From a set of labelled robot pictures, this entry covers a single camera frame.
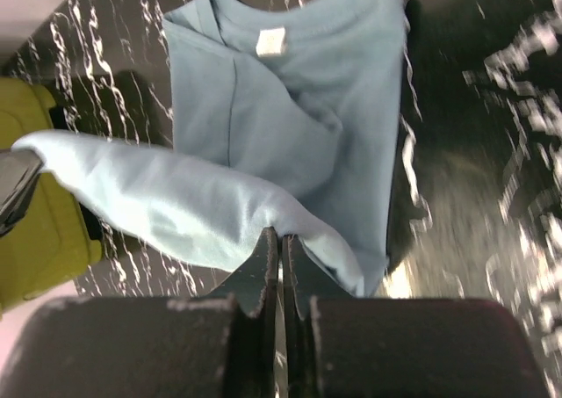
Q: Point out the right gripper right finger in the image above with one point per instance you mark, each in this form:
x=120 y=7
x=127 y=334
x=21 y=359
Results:
x=341 y=346

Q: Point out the blue-grey t shirt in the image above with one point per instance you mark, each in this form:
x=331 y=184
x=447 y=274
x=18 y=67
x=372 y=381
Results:
x=285 y=120

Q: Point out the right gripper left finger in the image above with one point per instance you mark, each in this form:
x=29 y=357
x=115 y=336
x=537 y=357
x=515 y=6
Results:
x=218 y=345

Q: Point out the olive green plastic bin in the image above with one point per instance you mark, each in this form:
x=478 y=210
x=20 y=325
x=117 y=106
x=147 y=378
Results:
x=55 y=242

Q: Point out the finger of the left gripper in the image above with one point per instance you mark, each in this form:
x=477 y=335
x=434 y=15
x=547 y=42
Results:
x=20 y=171

